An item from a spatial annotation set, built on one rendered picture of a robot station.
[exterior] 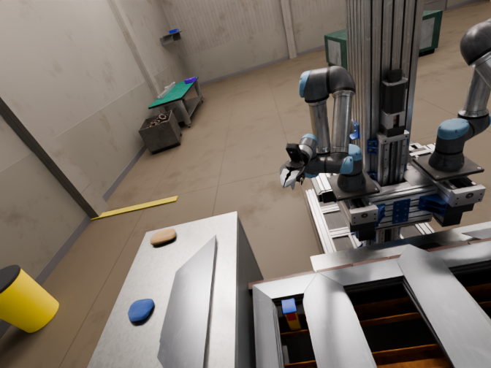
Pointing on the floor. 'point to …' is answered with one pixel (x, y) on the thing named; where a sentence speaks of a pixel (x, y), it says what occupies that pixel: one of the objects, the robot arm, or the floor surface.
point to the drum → (24, 300)
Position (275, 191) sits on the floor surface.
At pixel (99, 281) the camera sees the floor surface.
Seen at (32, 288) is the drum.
